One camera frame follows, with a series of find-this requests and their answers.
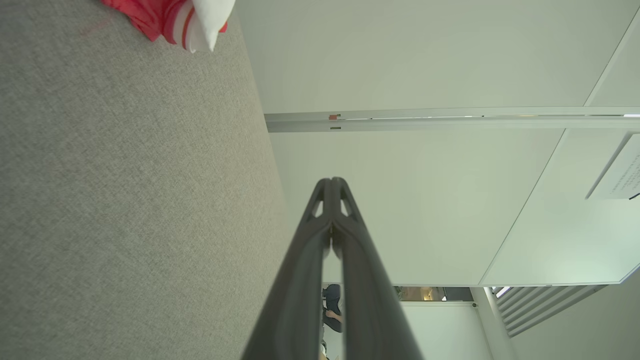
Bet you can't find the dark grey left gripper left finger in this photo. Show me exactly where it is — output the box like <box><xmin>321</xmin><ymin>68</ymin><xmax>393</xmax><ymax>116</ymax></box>
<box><xmin>241</xmin><ymin>177</ymin><xmax>333</xmax><ymax>360</ymax></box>

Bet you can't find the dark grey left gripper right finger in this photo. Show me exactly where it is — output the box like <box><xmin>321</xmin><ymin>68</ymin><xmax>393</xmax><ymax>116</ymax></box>
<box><xmin>332</xmin><ymin>177</ymin><xmax>425</xmax><ymax>360</ymax></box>

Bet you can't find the red number 23 jersey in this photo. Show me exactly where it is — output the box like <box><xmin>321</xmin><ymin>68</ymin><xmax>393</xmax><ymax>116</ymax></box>
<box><xmin>102</xmin><ymin>0</ymin><xmax>236</xmax><ymax>53</ymax></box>

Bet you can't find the person in dark clothes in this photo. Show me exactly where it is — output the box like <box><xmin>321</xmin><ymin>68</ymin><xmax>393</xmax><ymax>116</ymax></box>
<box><xmin>322</xmin><ymin>283</ymin><xmax>346</xmax><ymax>334</ymax></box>

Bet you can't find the white round pillar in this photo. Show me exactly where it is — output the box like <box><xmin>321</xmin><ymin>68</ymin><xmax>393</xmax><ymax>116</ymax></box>
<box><xmin>470</xmin><ymin>287</ymin><xmax>517</xmax><ymax>360</ymax></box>

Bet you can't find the white slatted blind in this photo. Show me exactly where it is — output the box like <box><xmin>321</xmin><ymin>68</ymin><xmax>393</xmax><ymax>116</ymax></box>
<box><xmin>492</xmin><ymin>285</ymin><xmax>609</xmax><ymax>338</ymax></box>

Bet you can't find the grey fabric sofa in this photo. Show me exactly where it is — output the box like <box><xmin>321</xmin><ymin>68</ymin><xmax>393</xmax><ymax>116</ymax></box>
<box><xmin>0</xmin><ymin>0</ymin><xmax>301</xmax><ymax>360</ymax></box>

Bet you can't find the white partition rail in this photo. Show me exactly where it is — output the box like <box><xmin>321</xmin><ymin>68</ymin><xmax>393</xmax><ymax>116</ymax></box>
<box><xmin>264</xmin><ymin>106</ymin><xmax>640</xmax><ymax>134</ymax></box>

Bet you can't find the white paper wall sign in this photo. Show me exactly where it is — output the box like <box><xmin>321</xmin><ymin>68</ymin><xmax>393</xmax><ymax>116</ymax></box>
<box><xmin>585</xmin><ymin>133</ymin><xmax>640</xmax><ymax>201</ymax></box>

